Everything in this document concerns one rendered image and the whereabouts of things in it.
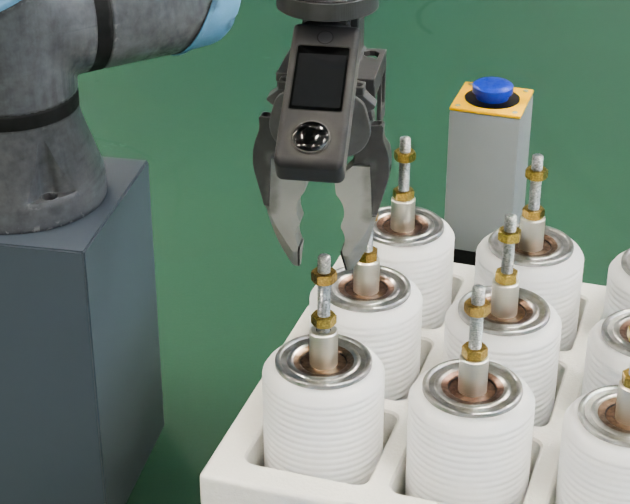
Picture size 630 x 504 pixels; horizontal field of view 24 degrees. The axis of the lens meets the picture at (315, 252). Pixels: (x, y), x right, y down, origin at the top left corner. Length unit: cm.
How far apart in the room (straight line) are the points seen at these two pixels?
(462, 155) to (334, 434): 42
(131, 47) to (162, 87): 106
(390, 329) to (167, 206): 77
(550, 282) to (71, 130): 43
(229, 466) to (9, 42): 38
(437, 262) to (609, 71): 112
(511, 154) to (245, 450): 44
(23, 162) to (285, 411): 30
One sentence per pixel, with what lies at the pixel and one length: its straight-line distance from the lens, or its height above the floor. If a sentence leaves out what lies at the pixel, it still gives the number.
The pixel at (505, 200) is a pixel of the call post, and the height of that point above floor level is 22.
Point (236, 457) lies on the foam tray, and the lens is 115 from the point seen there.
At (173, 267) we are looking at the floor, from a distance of 178.
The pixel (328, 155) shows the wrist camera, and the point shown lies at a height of 47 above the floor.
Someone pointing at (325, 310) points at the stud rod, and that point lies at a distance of 110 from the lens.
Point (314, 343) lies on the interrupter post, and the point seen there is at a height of 27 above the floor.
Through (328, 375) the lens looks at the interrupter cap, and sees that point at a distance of 112.
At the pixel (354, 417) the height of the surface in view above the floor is 23.
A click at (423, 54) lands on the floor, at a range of 242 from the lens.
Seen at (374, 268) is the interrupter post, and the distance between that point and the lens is 121.
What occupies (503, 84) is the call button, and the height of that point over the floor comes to 33.
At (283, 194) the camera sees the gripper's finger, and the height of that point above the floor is 40.
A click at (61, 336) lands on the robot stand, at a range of 125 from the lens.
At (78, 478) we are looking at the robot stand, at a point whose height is 7.
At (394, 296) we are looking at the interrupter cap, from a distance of 122.
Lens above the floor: 87
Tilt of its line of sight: 29 degrees down
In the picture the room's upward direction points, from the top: straight up
